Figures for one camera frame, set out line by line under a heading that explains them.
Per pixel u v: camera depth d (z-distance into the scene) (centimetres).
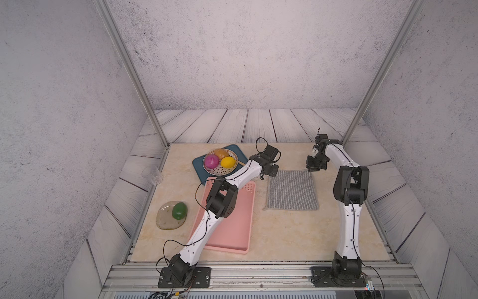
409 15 72
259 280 74
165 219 89
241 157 114
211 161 104
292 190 99
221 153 109
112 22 74
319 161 91
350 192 63
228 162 106
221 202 64
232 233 84
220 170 107
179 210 89
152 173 103
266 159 82
